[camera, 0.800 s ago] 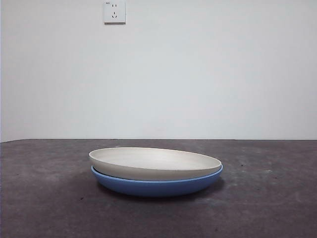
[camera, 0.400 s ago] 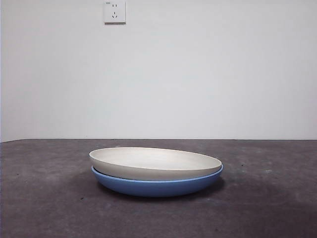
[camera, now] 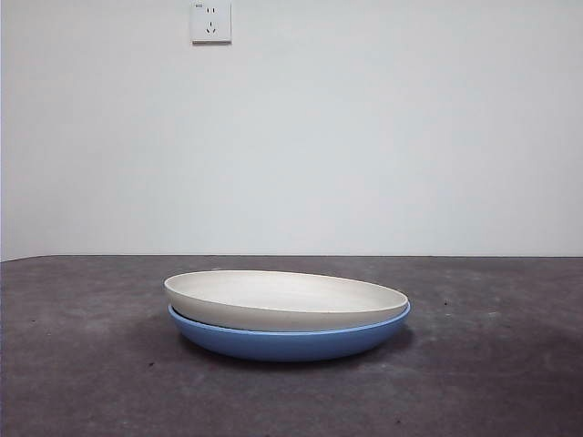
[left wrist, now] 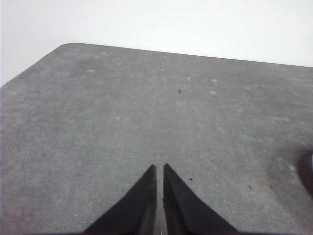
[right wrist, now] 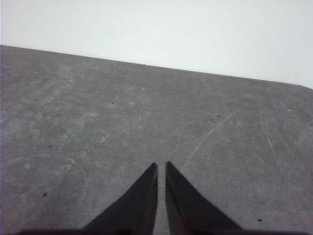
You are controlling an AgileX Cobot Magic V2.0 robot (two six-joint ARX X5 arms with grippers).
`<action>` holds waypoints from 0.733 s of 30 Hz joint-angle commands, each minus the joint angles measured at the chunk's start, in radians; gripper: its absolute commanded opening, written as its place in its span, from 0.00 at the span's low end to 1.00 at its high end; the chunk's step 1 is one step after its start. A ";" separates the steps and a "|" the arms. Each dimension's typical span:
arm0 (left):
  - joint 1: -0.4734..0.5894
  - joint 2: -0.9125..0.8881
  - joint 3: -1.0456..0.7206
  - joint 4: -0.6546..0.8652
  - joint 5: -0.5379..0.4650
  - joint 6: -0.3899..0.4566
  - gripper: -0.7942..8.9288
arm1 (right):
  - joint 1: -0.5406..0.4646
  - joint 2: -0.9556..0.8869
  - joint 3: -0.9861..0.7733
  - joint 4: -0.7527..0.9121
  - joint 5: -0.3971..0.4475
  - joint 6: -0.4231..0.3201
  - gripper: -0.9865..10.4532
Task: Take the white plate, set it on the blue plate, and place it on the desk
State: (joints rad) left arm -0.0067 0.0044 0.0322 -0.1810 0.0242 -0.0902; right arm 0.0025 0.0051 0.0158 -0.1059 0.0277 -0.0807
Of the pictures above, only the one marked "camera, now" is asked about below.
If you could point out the white round plate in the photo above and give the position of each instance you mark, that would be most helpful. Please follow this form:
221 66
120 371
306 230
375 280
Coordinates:
273 316

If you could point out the blue round plate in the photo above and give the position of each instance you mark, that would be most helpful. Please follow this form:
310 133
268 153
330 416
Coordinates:
282 347

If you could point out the white wall socket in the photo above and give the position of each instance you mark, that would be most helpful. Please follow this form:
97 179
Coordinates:
211 23

